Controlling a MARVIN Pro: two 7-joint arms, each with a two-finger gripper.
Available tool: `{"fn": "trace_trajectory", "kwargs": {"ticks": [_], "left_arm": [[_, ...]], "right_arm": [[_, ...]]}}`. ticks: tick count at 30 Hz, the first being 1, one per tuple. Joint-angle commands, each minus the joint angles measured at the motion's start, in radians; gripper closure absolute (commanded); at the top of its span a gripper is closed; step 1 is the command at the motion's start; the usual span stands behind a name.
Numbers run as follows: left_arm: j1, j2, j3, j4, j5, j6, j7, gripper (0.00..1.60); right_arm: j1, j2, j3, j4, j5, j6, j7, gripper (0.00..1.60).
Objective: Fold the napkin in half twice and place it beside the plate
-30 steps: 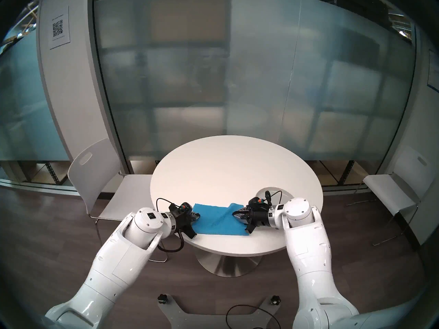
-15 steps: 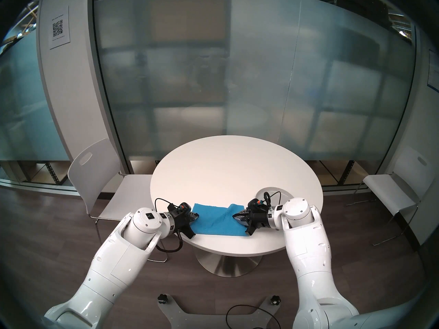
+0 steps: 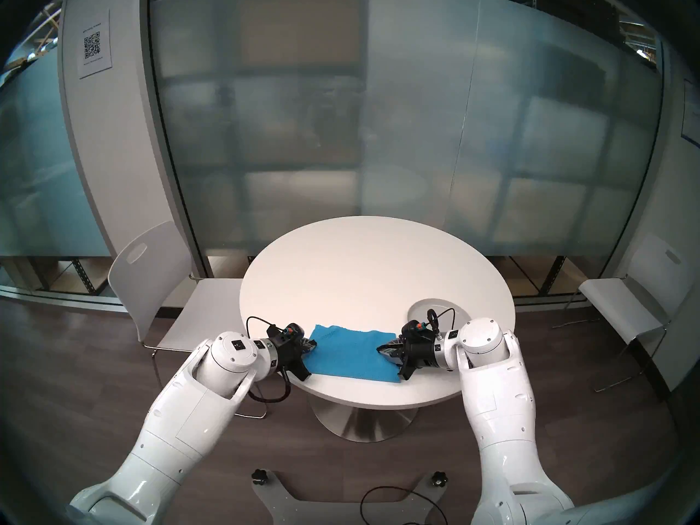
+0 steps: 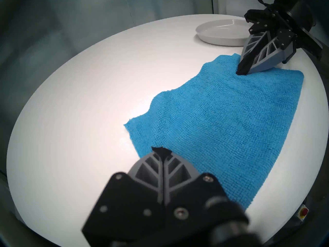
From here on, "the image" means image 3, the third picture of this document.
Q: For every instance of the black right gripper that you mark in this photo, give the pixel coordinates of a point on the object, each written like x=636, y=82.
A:
x=420, y=354

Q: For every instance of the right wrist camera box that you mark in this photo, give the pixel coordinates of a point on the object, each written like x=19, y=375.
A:
x=415, y=328

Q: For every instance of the white QR code sign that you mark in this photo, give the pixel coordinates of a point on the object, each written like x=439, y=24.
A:
x=94, y=45

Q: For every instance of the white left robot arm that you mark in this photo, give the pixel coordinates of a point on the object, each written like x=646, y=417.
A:
x=186, y=414

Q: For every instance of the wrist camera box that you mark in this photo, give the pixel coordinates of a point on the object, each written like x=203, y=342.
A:
x=290, y=332
x=415, y=328

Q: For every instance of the white plastic chair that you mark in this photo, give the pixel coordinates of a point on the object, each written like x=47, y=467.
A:
x=153, y=261
x=618, y=305

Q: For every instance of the blue cloth napkin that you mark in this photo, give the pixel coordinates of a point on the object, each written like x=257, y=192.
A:
x=350, y=354

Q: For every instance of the black shelving upright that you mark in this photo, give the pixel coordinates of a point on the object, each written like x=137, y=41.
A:
x=553, y=278
x=82, y=278

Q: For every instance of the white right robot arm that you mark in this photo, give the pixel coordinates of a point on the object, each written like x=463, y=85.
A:
x=503, y=398

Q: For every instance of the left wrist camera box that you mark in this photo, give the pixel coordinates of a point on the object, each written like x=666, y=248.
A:
x=290, y=332

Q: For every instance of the grey round plate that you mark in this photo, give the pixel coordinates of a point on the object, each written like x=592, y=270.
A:
x=421, y=309

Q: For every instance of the black star knob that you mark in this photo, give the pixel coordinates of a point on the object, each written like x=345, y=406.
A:
x=438, y=479
x=258, y=476

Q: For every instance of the grey metal robot base plate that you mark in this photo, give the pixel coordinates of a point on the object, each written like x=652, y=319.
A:
x=272, y=496

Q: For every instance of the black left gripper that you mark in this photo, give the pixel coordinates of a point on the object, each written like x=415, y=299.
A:
x=289, y=354

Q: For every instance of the steel table pedestal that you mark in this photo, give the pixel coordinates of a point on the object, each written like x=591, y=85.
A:
x=355, y=425

